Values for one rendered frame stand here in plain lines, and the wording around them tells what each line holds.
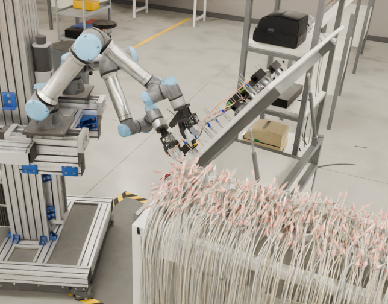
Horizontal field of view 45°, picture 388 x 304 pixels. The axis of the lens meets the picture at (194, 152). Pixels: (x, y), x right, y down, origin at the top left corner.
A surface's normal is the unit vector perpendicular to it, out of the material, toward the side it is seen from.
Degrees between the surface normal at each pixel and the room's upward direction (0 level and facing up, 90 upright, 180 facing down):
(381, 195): 0
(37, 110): 96
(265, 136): 90
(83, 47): 84
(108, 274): 0
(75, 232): 0
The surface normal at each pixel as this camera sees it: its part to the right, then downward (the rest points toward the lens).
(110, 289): 0.05, -0.87
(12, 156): -0.04, 0.48
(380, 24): -0.37, 0.44
